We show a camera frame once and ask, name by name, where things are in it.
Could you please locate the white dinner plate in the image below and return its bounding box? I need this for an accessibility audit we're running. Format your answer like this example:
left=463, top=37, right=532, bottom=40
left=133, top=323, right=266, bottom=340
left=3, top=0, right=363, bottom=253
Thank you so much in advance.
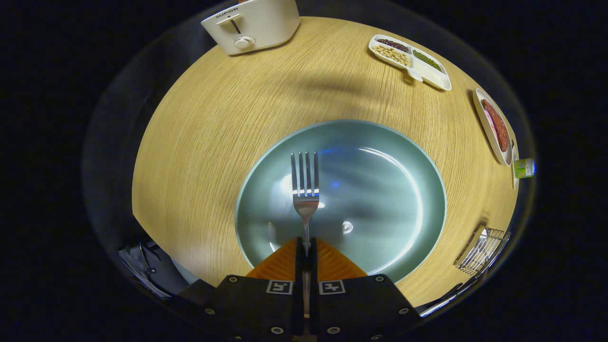
left=473, top=88, right=514, bottom=167

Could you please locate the white coaster tray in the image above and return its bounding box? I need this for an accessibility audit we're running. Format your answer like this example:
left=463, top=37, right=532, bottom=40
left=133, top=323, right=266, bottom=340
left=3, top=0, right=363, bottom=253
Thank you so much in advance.
left=510, top=152, right=521, bottom=190

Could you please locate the white divided dish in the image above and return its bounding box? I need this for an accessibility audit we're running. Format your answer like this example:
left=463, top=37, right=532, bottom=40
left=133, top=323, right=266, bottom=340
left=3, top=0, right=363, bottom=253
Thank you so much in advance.
left=368, top=34, right=453, bottom=91

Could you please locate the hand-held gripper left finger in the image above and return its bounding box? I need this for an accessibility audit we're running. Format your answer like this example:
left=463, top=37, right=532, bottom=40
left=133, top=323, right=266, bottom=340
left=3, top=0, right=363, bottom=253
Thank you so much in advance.
left=196, top=237, right=307, bottom=342

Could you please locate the green label drink bottle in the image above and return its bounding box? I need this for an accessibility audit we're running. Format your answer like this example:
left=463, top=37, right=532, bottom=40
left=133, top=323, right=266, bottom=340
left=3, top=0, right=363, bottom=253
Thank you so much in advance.
left=514, top=158, right=536, bottom=179

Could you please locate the brown steak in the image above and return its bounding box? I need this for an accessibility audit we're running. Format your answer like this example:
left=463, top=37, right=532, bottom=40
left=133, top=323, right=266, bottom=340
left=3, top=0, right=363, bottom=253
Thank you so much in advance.
left=481, top=99, right=510, bottom=152

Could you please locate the white toaster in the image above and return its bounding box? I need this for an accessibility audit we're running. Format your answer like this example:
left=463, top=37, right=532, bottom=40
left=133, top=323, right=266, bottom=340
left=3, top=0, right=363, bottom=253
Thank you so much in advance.
left=200, top=0, right=301, bottom=56

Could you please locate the metal wire basket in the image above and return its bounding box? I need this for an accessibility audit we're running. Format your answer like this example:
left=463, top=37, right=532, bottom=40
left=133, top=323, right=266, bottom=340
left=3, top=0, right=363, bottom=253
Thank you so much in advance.
left=454, top=227, right=512, bottom=276

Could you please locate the pile of yellow soybeans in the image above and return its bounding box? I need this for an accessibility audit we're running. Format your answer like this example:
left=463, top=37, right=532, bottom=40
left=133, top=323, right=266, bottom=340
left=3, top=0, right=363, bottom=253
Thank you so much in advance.
left=372, top=45, right=411, bottom=67

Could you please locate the silver fork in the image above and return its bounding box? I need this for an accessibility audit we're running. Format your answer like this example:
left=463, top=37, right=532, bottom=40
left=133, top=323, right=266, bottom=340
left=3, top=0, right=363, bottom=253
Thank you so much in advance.
left=290, top=152, right=320, bottom=257

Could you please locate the light blue plate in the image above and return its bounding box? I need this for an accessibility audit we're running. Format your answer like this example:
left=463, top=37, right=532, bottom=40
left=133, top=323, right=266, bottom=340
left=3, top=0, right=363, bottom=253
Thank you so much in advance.
left=235, top=119, right=447, bottom=284

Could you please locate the pile of green beans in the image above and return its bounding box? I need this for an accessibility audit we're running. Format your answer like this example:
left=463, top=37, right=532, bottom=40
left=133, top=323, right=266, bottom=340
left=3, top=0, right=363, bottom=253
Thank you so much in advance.
left=412, top=49, right=443, bottom=73

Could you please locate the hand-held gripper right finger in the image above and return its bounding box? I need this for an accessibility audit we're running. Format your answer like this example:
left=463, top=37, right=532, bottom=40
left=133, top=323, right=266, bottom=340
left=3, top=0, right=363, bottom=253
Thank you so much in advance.
left=309, top=237, right=422, bottom=342

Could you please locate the pile of dark red beans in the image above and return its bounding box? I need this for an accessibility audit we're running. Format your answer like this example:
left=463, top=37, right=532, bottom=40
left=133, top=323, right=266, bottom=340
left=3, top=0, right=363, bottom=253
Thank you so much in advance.
left=376, top=38, right=410, bottom=53

